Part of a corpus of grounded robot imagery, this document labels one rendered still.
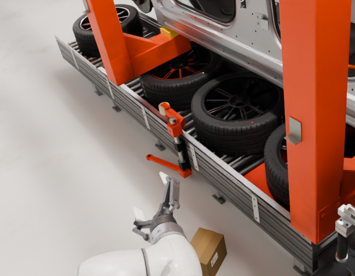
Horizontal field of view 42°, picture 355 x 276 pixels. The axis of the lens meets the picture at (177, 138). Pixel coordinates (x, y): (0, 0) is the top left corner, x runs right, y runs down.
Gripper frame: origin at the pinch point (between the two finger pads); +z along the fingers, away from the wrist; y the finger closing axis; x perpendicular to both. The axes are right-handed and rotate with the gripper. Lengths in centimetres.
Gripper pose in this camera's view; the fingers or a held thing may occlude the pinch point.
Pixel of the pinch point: (151, 193)
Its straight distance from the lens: 139.3
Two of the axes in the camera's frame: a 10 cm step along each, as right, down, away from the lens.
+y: -5.9, 7.8, 2.1
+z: -2.4, -4.2, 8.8
